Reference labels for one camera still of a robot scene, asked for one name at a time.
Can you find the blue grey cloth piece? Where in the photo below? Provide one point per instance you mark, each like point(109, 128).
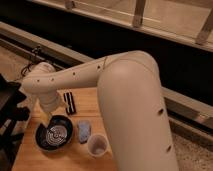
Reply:
point(84, 131)

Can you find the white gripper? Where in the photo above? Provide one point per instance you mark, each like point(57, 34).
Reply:
point(49, 102)

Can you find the dark ceramic bowl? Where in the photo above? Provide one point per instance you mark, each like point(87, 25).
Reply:
point(58, 133)

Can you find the black rectangular remote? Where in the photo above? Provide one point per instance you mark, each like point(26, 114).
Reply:
point(70, 105)

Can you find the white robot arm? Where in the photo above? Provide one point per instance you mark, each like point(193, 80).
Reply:
point(130, 100)

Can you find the black tripod stand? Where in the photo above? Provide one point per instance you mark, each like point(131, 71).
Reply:
point(10, 114)

